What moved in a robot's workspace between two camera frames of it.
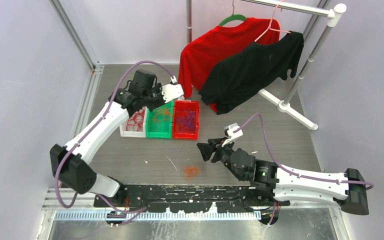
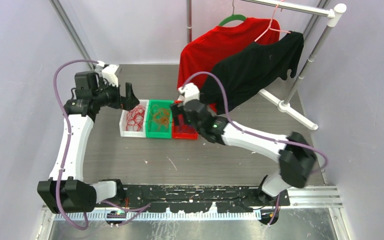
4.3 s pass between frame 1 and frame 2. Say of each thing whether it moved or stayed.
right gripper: moved
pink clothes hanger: stayed
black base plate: stayed
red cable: stayed
